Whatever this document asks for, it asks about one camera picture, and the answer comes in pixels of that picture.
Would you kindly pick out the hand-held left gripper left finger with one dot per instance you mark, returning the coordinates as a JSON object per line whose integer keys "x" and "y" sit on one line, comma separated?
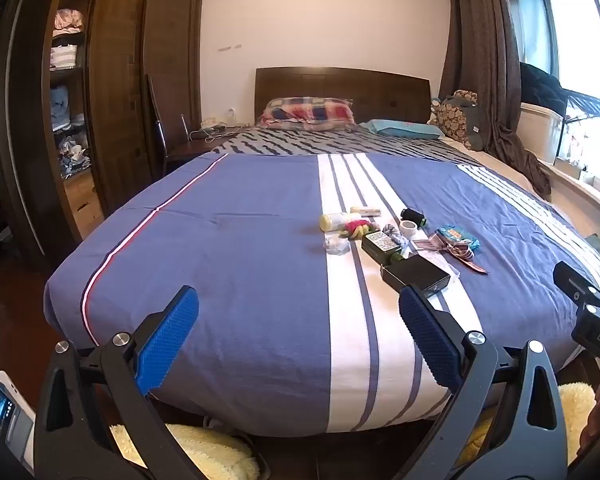
{"x": 167, "y": 345}

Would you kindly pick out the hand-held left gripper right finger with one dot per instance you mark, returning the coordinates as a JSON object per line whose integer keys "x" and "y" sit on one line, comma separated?
{"x": 430, "y": 342}

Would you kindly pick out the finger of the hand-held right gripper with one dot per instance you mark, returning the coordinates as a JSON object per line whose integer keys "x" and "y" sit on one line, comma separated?
{"x": 572, "y": 282}

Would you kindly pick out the white tape roll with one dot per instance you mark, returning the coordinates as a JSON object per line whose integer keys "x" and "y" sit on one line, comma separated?
{"x": 408, "y": 230}

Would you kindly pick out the pink green fuzzy toy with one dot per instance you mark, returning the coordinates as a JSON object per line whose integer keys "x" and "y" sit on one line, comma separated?
{"x": 356, "y": 229}

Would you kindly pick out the white bottle with label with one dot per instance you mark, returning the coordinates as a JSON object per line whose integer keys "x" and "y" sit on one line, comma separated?
{"x": 337, "y": 221}

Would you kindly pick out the dark green cloth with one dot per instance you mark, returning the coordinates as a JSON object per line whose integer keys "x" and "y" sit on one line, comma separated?
{"x": 599, "y": 245}

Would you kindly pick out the large black box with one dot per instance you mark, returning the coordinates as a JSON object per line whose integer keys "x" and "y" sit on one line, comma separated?
{"x": 415, "y": 272}

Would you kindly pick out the striped ribbon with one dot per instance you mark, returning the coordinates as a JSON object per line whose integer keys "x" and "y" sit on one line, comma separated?
{"x": 452, "y": 252}

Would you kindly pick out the black box with white label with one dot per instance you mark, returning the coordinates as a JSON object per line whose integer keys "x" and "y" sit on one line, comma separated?
{"x": 379, "y": 245}

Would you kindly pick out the blue snack packet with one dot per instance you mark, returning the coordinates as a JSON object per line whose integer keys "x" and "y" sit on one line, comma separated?
{"x": 459, "y": 236}

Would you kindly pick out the grey patterned scrunchie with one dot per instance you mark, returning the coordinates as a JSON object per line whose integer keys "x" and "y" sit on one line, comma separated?
{"x": 397, "y": 234}

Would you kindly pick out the blue white striped blanket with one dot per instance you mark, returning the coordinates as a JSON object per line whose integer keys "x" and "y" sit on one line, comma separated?
{"x": 230, "y": 240}

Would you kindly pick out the black round container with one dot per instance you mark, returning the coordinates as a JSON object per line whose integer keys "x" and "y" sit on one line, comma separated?
{"x": 414, "y": 217}

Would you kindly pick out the crumpled clear plastic wrap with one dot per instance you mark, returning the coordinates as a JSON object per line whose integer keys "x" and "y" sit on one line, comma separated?
{"x": 336, "y": 246}

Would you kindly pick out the small cream tube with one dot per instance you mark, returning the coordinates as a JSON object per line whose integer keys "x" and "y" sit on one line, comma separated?
{"x": 366, "y": 210}

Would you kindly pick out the white storage box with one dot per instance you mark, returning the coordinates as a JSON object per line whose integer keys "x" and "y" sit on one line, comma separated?
{"x": 540, "y": 132}

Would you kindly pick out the black metal rack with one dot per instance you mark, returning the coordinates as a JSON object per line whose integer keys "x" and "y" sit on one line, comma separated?
{"x": 587, "y": 105}

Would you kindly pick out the smartphone in white holder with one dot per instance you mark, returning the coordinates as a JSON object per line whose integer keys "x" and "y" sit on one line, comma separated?
{"x": 2, "y": 410}

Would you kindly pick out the black jacket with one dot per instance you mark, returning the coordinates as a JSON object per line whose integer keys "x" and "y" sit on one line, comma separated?
{"x": 540, "y": 85}

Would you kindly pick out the dark wooden nightstand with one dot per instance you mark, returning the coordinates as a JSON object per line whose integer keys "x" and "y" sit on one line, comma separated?
{"x": 195, "y": 149}

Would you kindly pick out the patterned bag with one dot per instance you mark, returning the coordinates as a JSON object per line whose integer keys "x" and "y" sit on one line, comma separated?
{"x": 455, "y": 117}

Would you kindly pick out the light blue pillow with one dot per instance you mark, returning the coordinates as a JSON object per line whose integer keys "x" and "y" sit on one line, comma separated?
{"x": 405, "y": 129}

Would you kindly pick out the dark wooden chair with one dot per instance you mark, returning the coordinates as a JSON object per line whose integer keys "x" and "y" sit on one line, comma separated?
{"x": 156, "y": 120}

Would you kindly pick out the brown curtain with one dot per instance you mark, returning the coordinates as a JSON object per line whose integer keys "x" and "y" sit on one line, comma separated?
{"x": 485, "y": 60}

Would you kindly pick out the zebra striped bed sheet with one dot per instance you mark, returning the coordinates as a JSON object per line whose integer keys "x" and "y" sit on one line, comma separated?
{"x": 300, "y": 141}

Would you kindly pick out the window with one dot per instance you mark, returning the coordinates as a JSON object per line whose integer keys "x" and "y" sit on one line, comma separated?
{"x": 575, "y": 25}

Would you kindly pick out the blue folded clothes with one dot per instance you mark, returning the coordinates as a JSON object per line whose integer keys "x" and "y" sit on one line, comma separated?
{"x": 65, "y": 107}

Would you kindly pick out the red blue plaid pillow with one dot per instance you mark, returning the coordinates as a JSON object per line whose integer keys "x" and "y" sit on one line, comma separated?
{"x": 307, "y": 110}

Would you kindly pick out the dark wooden wardrobe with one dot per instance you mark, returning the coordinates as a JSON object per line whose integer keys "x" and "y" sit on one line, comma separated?
{"x": 120, "y": 85}

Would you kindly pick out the dark wooden headboard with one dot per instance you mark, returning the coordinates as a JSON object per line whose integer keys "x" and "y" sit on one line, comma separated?
{"x": 340, "y": 82}

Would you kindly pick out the white striped folded clothes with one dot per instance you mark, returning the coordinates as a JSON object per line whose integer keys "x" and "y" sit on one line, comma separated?
{"x": 64, "y": 56}

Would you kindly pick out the pink folded clothes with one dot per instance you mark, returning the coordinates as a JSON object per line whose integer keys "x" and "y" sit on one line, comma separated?
{"x": 69, "y": 20}

